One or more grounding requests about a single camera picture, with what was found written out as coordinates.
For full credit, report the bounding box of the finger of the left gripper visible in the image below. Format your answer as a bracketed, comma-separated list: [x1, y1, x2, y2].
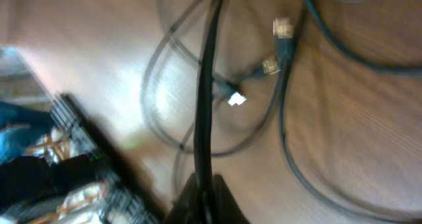
[51, 94, 165, 223]

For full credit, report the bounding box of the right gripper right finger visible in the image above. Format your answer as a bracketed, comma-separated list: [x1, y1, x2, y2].
[212, 174, 250, 224]

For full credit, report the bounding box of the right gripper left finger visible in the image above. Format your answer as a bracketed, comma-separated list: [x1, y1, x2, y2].
[164, 173, 206, 224]

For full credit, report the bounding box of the black micro USB cable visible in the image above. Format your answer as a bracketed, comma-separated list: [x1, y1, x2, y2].
[272, 0, 422, 223]

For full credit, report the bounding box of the thin black USB cable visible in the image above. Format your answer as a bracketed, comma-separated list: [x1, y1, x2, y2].
[140, 0, 307, 192]

